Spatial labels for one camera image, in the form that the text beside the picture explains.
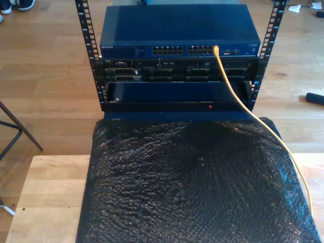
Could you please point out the black perforated rack post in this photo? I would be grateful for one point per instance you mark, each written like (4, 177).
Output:
(99, 86)
(256, 93)

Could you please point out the black bubble mat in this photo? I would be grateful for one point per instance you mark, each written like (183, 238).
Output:
(177, 197)

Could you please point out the black metal stool frame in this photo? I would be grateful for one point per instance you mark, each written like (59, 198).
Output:
(21, 126)

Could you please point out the small black object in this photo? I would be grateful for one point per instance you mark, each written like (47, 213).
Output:
(320, 14)

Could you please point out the blue network switch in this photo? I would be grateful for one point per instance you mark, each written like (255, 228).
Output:
(177, 25)

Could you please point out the pale shoe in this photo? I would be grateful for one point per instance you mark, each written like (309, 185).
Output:
(1, 19)

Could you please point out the white metal foot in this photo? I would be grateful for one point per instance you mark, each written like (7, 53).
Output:
(8, 210)

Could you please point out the blue recessed rack panel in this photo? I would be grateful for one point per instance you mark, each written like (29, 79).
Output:
(177, 91)

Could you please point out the black rack bar red light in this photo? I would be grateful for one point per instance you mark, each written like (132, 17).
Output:
(164, 106)

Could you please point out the dark shoe white sole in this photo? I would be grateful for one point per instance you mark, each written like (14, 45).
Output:
(26, 4)
(5, 9)

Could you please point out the blue rack base plate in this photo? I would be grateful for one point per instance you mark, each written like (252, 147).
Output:
(152, 116)

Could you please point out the black cylinder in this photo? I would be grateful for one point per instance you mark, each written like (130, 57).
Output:
(315, 98)

